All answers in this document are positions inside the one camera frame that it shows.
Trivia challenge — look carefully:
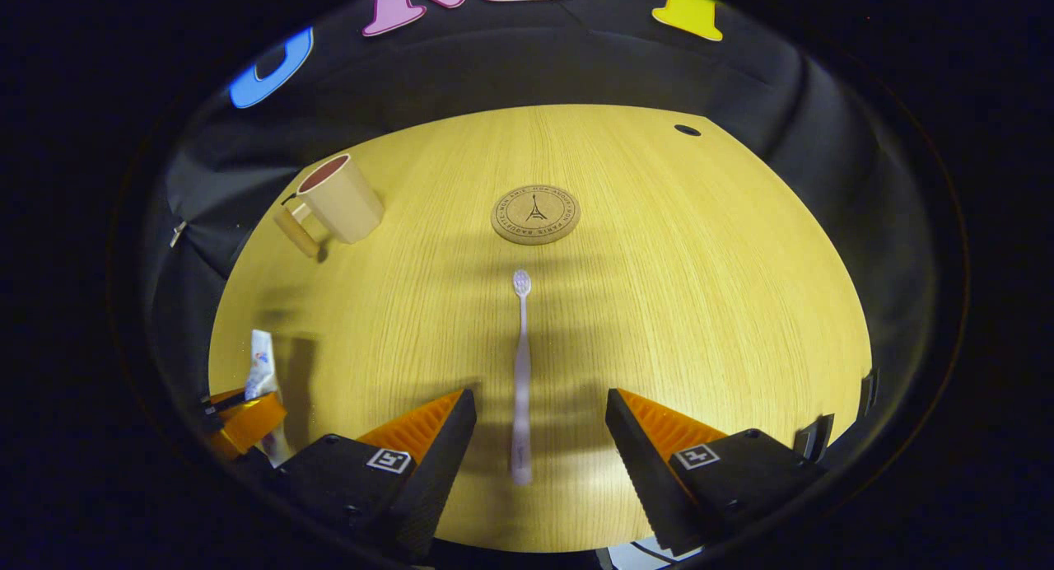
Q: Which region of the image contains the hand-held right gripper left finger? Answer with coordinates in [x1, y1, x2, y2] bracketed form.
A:
[272, 389, 478, 564]

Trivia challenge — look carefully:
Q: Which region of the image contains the beige cup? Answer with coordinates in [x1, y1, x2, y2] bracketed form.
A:
[273, 153, 385, 260]

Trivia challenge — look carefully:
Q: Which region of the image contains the white toothpaste tube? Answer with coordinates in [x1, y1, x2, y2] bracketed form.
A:
[245, 329, 293, 464]

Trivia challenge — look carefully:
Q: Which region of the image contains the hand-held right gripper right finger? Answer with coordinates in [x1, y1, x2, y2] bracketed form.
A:
[605, 388, 828, 557]

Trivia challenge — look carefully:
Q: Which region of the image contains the wooden desktop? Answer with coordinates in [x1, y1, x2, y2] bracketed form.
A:
[208, 104, 874, 553]

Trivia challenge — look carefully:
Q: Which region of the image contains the round cork coaster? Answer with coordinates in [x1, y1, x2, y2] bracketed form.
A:
[491, 185, 581, 245]

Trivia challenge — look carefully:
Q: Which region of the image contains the pale purple toothbrush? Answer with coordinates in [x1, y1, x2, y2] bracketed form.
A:
[510, 269, 534, 486]

